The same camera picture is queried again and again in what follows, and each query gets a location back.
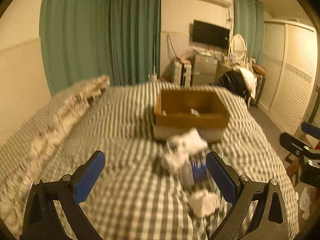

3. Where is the white sock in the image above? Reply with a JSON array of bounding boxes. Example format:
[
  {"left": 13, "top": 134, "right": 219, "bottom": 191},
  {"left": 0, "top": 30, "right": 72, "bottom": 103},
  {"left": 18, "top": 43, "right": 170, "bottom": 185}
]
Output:
[
  {"left": 188, "top": 190, "right": 220, "bottom": 218},
  {"left": 161, "top": 128, "right": 208, "bottom": 176}
]

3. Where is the clear plastic bottle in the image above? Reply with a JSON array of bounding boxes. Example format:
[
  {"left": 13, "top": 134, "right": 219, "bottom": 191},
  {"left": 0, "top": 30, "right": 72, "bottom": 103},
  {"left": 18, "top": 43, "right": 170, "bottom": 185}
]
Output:
[{"left": 180, "top": 159, "right": 208, "bottom": 189}]

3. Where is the dark patterned suitcase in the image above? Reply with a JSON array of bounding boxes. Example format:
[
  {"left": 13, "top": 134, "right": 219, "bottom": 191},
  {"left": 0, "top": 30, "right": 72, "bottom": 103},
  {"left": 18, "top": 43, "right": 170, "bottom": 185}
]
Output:
[{"left": 250, "top": 73, "right": 266, "bottom": 106}]

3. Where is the chair with draped clothes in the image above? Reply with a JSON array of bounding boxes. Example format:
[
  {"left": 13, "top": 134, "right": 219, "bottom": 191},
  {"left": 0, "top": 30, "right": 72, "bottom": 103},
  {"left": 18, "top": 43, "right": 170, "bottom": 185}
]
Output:
[{"left": 216, "top": 67, "right": 257, "bottom": 100}]

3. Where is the white louvered wardrobe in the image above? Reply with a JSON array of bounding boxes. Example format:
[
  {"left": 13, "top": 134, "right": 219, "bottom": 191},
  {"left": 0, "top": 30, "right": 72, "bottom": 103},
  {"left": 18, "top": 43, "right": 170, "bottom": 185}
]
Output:
[{"left": 259, "top": 20, "right": 318, "bottom": 134}]

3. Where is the checkered bed duvet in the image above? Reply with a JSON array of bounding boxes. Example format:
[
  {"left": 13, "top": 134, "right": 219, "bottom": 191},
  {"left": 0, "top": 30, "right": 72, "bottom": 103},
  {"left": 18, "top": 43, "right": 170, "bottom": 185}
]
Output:
[{"left": 1, "top": 81, "right": 299, "bottom": 239}]

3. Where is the brown cardboard box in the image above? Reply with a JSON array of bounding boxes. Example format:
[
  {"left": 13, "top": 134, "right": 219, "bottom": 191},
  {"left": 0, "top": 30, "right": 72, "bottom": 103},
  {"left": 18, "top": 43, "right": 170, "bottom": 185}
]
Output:
[{"left": 153, "top": 89, "right": 230, "bottom": 143}]

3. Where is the dressing table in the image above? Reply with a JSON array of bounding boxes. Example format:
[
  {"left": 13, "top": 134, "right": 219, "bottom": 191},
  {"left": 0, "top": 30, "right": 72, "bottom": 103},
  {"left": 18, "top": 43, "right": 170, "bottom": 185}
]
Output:
[{"left": 214, "top": 61, "right": 254, "bottom": 82}]

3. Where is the white oval vanity mirror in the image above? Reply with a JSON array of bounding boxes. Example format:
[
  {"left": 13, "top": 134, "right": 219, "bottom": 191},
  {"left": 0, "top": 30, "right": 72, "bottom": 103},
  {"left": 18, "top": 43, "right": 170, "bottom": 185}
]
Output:
[{"left": 228, "top": 34, "right": 247, "bottom": 62}]

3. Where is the patterned pillow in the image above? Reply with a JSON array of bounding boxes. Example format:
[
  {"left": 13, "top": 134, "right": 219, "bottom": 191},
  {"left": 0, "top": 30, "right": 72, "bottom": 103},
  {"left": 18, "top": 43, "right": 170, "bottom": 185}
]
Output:
[{"left": 29, "top": 75, "right": 111, "bottom": 166}]

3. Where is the silver mini fridge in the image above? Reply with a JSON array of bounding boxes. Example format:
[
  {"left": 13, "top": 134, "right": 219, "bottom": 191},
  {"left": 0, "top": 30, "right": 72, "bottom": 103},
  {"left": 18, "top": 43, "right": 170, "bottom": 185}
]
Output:
[{"left": 190, "top": 55, "right": 217, "bottom": 86}]

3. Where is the white suitcase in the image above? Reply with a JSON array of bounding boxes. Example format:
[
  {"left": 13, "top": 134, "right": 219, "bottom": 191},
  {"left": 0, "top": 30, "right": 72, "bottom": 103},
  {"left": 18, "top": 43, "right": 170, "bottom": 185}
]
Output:
[{"left": 171, "top": 60, "right": 192, "bottom": 87}]

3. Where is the small green curtain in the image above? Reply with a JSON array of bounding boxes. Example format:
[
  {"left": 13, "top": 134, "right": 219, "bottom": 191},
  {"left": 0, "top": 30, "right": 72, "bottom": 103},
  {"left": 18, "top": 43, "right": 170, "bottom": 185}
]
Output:
[{"left": 233, "top": 0, "right": 264, "bottom": 64}]

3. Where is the large green curtain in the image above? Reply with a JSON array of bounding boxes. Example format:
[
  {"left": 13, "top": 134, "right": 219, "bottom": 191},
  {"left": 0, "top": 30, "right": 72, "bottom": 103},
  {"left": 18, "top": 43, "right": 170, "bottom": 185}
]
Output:
[{"left": 40, "top": 0, "right": 161, "bottom": 94}]

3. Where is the black wall television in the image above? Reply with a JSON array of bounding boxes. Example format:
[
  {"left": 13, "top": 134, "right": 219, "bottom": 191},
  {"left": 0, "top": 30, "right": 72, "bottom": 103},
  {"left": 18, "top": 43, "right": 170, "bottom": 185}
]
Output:
[{"left": 192, "top": 20, "right": 230, "bottom": 49}]

